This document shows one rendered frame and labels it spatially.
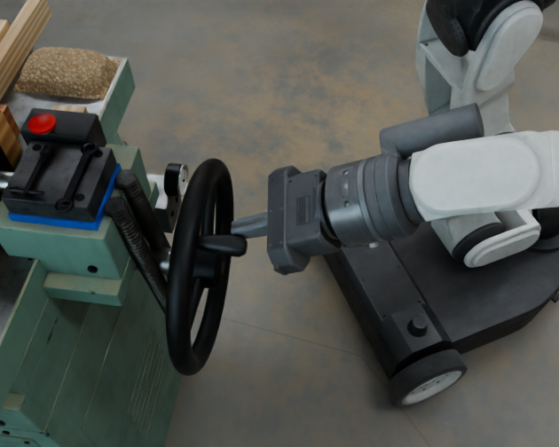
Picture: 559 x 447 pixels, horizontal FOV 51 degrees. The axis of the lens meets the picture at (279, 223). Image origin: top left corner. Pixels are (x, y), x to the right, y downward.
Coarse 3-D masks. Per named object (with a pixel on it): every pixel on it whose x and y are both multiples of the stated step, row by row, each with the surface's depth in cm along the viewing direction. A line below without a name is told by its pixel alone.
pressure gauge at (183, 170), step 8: (168, 168) 105; (176, 168) 105; (184, 168) 107; (168, 176) 104; (176, 176) 104; (184, 176) 108; (168, 184) 105; (176, 184) 104; (184, 184) 109; (168, 192) 106; (176, 192) 105; (184, 192) 109
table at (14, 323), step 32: (128, 64) 91; (32, 96) 85; (64, 96) 85; (128, 96) 92; (0, 256) 69; (0, 288) 67; (32, 288) 68; (64, 288) 70; (96, 288) 70; (128, 288) 73; (0, 320) 65; (32, 320) 69; (0, 352) 63; (0, 384) 64
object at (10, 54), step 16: (32, 0) 92; (32, 16) 91; (48, 16) 95; (16, 32) 88; (32, 32) 91; (0, 48) 85; (16, 48) 87; (0, 64) 84; (16, 64) 88; (0, 80) 84; (0, 96) 85
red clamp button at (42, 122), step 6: (36, 114) 66; (42, 114) 66; (48, 114) 66; (30, 120) 65; (36, 120) 65; (42, 120) 65; (48, 120) 65; (54, 120) 65; (30, 126) 65; (36, 126) 64; (42, 126) 65; (48, 126) 65; (54, 126) 65; (36, 132) 64; (42, 132) 65
